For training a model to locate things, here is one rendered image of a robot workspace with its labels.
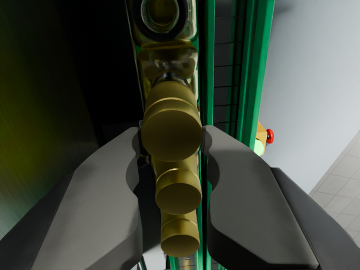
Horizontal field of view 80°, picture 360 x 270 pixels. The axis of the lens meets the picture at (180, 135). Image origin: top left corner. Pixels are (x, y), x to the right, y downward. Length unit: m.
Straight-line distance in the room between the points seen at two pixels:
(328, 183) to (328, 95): 1.58
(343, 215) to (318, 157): 1.87
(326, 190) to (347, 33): 1.76
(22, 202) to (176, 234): 0.12
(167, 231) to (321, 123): 0.61
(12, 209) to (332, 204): 2.40
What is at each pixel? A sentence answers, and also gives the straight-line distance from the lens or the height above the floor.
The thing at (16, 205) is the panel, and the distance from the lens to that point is 0.21.
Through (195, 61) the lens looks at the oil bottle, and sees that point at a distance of 0.19.
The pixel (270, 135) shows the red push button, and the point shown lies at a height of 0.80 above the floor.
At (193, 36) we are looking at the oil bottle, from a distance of 0.19.
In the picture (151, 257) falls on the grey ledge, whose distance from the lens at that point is 0.79.
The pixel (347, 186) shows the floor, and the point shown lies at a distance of 2.36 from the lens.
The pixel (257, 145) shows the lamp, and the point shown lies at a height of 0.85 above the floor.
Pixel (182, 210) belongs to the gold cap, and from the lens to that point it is 0.17.
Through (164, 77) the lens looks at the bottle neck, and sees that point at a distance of 0.17.
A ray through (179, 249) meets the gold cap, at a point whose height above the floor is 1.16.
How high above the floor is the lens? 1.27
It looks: 59 degrees down
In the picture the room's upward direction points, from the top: 175 degrees clockwise
